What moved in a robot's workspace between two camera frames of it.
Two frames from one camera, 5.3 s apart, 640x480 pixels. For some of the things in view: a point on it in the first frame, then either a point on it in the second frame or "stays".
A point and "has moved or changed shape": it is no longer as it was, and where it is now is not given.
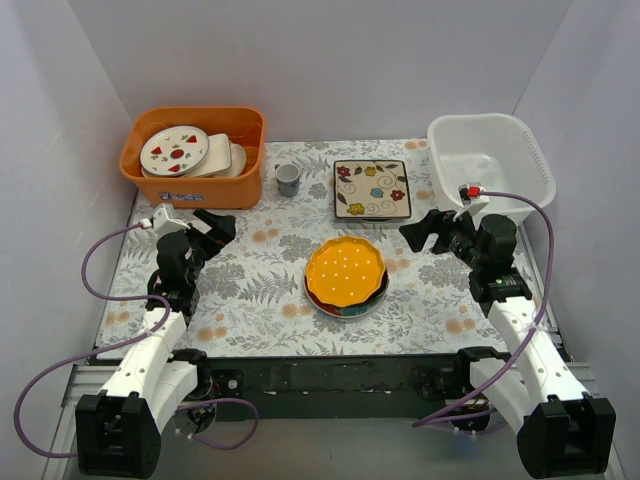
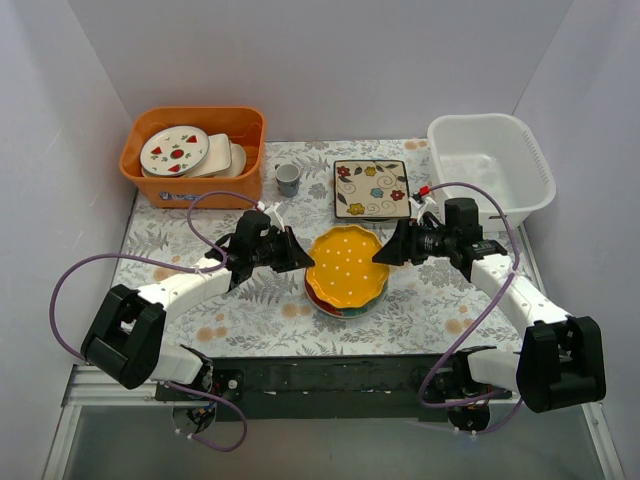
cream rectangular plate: (218, 156) stays
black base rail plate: (367, 386) stays
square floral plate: (371, 189) stays
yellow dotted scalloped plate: (344, 271) has moved or changed shape
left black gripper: (204, 239) -> (286, 248)
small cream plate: (238, 162) stays
